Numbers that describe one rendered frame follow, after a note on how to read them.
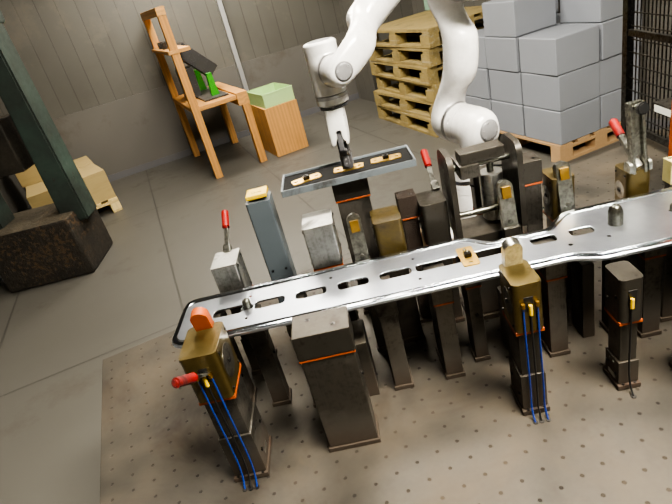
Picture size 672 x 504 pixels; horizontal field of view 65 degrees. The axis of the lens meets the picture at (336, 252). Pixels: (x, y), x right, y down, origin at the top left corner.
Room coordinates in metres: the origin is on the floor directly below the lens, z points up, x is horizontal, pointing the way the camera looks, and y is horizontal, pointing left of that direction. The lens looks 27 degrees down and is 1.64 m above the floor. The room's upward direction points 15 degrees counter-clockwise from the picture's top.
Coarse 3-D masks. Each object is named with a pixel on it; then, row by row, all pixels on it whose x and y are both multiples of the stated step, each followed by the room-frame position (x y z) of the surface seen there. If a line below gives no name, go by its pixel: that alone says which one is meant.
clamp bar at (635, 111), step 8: (632, 104) 1.17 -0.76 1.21; (640, 104) 1.14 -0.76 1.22; (648, 104) 1.14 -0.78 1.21; (632, 112) 1.16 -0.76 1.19; (640, 112) 1.13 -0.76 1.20; (632, 120) 1.16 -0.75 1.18; (640, 120) 1.16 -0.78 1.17; (632, 128) 1.15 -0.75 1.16; (640, 128) 1.16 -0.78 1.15; (632, 136) 1.15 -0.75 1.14; (640, 136) 1.16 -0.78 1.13; (632, 144) 1.15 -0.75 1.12; (640, 144) 1.15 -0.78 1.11; (632, 152) 1.15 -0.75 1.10; (640, 152) 1.15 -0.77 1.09; (632, 160) 1.14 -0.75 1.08; (640, 160) 1.16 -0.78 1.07
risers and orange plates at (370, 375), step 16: (576, 272) 1.04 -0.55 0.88; (592, 272) 1.01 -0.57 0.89; (576, 288) 1.04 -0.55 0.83; (592, 288) 1.01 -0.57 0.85; (576, 304) 1.04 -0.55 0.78; (592, 304) 1.01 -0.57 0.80; (576, 320) 1.05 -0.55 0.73; (592, 320) 1.01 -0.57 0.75; (368, 352) 1.01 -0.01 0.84; (368, 368) 1.01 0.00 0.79; (368, 384) 1.01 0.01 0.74
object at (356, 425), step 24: (336, 312) 0.92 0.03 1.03; (312, 336) 0.86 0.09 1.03; (336, 336) 0.86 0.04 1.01; (312, 360) 0.86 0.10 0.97; (336, 360) 0.86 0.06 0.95; (312, 384) 0.87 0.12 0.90; (336, 384) 0.86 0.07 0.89; (360, 384) 0.86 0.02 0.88; (336, 408) 0.87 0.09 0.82; (360, 408) 0.86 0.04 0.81; (336, 432) 0.87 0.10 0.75; (360, 432) 0.86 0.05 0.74
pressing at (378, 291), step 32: (576, 224) 1.06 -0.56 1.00; (640, 224) 0.99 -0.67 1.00; (384, 256) 1.14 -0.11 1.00; (416, 256) 1.11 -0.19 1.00; (448, 256) 1.07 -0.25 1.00; (544, 256) 0.96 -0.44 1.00; (576, 256) 0.93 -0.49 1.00; (608, 256) 0.91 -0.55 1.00; (256, 288) 1.16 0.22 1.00; (288, 288) 1.12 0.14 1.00; (320, 288) 1.08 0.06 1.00; (352, 288) 1.04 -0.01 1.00; (384, 288) 1.01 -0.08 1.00; (416, 288) 0.97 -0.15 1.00; (448, 288) 0.96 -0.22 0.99; (224, 320) 1.05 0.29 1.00; (256, 320) 1.02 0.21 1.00; (288, 320) 0.99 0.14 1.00
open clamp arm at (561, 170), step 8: (552, 168) 1.20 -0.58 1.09; (560, 168) 1.17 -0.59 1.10; (568, 168) 1.17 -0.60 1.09; (560, 176) 1.17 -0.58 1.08; (568, 176) 1.16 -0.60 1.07; (560, 184) 1.17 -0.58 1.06; (568, 184) 1.17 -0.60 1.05; (560, 192) 1.16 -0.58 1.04; (568, 192) 1.16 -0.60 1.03; (560, 200) 1.16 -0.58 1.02; (568, 200) 1.16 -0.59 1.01; (560, 208) 1.16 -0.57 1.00; (568, 208) 1.15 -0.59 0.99
